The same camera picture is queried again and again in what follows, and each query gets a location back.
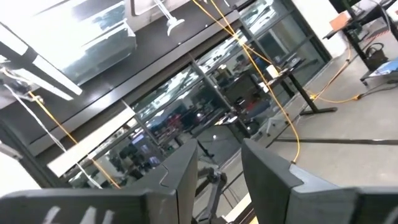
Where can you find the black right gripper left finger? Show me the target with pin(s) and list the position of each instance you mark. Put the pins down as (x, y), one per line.
(124, 208)

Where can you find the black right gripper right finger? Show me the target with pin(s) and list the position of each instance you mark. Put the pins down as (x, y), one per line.
(295, 202)

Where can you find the person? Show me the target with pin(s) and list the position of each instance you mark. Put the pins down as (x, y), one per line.
(259, 110)

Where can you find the black standing desk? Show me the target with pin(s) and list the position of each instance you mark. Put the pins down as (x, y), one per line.
(300, 90)

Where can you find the black bag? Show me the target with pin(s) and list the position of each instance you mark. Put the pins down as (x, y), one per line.
(376, 57)

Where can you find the black desk with orange top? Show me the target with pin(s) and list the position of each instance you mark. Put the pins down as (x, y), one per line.
(351, 28)

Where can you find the white hanging fixture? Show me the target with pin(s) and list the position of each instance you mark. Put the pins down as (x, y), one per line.
(172, 23)

